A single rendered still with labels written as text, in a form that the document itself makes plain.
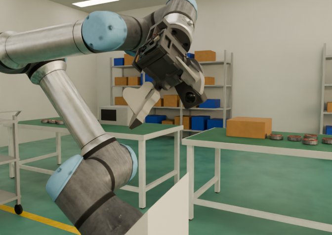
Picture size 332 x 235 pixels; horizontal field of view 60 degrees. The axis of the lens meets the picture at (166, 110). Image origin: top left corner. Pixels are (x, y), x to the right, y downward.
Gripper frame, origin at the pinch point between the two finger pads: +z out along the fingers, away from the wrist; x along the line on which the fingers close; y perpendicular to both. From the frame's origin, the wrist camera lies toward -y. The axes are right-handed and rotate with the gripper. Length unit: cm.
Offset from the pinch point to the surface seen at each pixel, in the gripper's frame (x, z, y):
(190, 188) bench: -127, -102, -155
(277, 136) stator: -49, -141, -171
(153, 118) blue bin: -385, -426, -292
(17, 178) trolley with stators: -252, -88, -52
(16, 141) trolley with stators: -237, -111, -30
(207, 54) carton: -204, -494, -251
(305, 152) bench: -25, -108, -159
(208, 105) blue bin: -245, -420, -321
